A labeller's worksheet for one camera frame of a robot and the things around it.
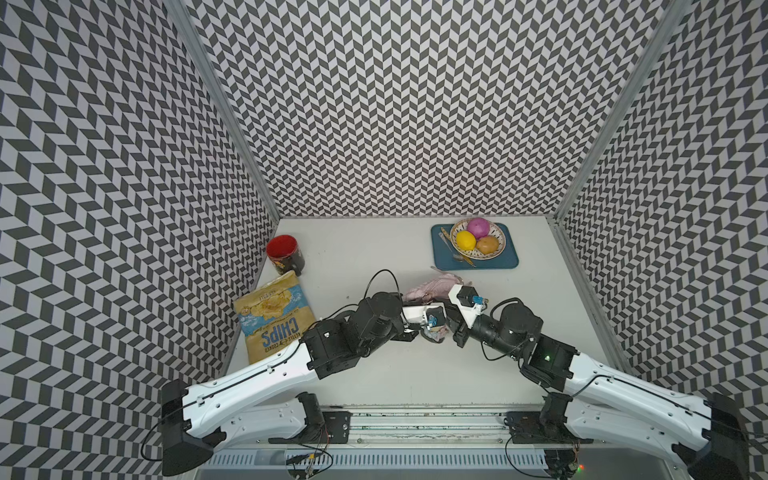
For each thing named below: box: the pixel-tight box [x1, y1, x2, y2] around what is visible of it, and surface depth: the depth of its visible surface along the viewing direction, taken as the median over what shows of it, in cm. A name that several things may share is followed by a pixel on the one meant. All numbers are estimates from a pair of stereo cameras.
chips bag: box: [234, 271, 316, 365], surface depth 93 cm
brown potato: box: [476, 235, 499, 255], surface depth 107 cm
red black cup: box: [266, 234, 306, 277], surface depth 98 cm
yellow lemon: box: [455, 230, 477, 251], surface depth 108 cm
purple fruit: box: [467, 217, 490, 239], surface depth 110 cm
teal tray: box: [431, 223, 519, 270], surface depth 108 cm
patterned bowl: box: [450, 219, 507, 260], surface depth 110 cm
